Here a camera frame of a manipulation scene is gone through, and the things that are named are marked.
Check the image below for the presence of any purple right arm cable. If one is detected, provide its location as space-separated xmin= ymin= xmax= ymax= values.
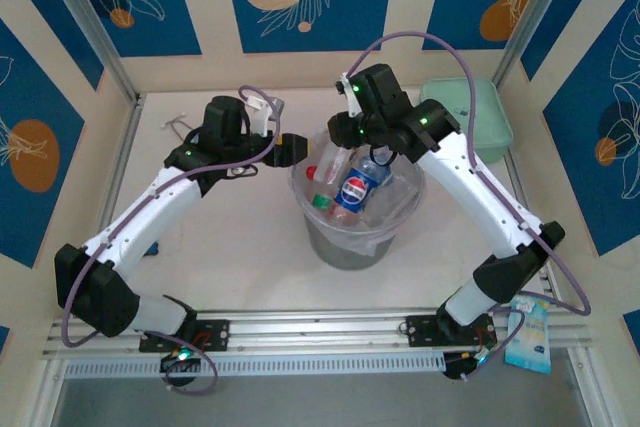
xmin=347 ymin=30 xmax=593 ymax=383

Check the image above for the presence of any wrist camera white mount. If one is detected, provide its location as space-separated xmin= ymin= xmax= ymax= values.
xmin=247 ymin=95 xmax=286 ymax=138
xmin=337 ymin=72 xmax=362 ymax=118

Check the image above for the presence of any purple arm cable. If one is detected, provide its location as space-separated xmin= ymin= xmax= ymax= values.
xmin=62 ymin=85 xmax=282 ymax=396
xmin=347 ymin=30 xmax=593 ymax=383

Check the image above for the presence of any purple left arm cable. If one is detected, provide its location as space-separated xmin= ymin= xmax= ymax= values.
xmin=62 ymin=85 xmax=282 ymax=396

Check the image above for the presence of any Wahaha water bottle white cap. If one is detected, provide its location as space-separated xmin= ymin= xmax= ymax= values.
xmin=314 ymin=129 xmax=354 ymax=186

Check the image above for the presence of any aluminium frame post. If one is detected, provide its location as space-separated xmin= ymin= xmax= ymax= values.
xmin=489 ymin=0 xmax=589 ymax=91
xmin=34 ymin=0 xmax=144 ymax=104

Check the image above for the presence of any mint green zip bag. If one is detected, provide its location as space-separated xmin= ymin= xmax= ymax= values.
xmin=419 ymin=77 xmax=515 ymax=166

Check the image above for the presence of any white slotted cable duct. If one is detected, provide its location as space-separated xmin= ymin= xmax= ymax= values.
xmin=62 ymin=350 xmax=449 ymax=379

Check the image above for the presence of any Pepsi bottle blue label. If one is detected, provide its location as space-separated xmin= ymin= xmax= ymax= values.
xmin=332 ymin=156 xmax=394 ymax=216

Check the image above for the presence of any blue wet wipes packet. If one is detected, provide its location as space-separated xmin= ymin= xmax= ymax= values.
xmin=503 ymin=294 xmax=553 ymax=376

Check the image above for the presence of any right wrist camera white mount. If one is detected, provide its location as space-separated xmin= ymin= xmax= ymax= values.
xmin=337 ymin=72 xmax=362 ymax=118

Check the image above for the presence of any grey translucent waste bin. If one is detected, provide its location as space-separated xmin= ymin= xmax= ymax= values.
xmin=290 ymin=129 xmax=427 ymax=272

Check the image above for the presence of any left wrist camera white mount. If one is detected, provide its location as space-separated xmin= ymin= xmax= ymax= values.
xmin=247 ymin=95 xmax=286 ymax=138

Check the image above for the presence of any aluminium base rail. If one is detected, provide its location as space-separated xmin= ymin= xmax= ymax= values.
xmin=42 ymin=304 xmax=594 ymax=356

